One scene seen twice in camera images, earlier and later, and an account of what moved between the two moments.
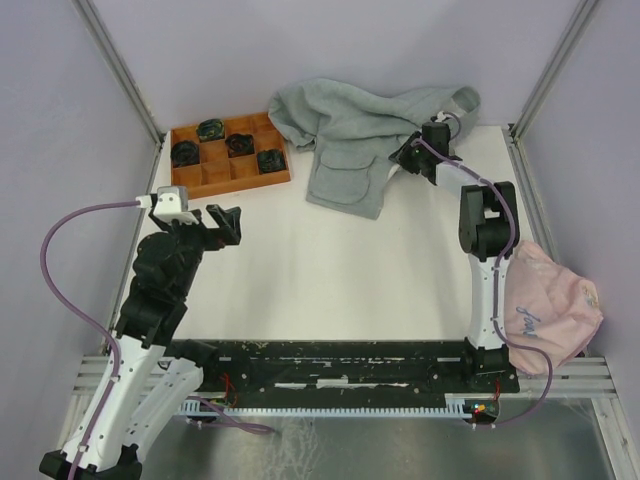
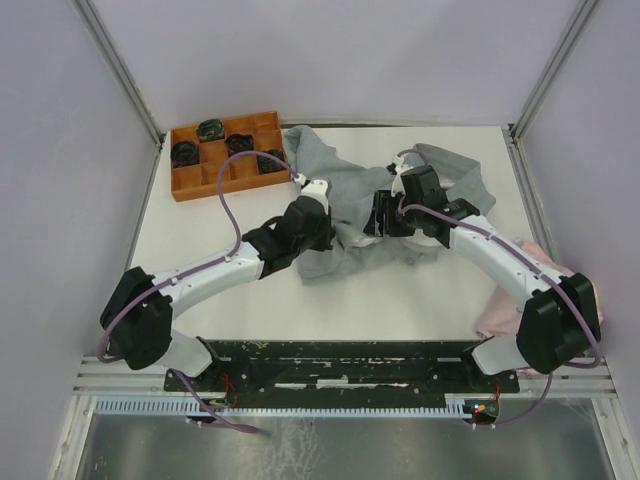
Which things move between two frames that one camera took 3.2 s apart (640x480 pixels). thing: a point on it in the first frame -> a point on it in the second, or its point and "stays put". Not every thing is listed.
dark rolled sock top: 210,129 stays put
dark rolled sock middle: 240,145 stays put
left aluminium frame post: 119,70 stays put
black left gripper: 228,232 -> 324,241
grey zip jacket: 352,135 -> 433,185
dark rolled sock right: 271,160 stays put
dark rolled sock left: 185,153 stays put
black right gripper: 400,157 -> 384,203
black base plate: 348,370 stays put
